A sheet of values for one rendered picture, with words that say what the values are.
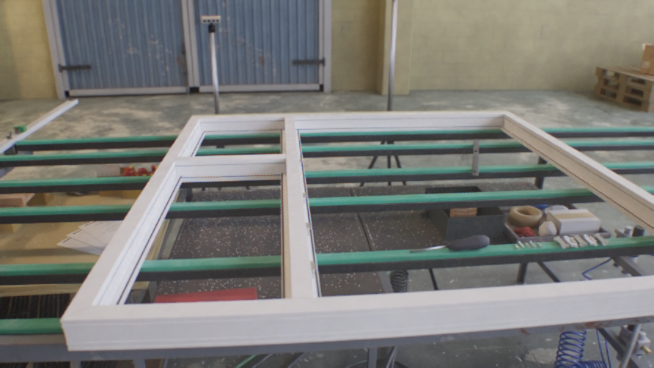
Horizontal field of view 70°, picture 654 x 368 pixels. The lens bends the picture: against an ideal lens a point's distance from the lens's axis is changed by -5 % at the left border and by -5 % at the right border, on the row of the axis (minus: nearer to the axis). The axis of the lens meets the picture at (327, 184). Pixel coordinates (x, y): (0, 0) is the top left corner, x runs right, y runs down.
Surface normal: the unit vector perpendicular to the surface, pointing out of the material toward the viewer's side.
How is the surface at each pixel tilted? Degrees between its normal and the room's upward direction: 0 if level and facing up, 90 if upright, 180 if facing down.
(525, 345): 0
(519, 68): 90
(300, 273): 0
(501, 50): 90
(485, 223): 90
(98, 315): 0
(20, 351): 90
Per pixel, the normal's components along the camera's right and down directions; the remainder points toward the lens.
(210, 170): 0.09, 0.38
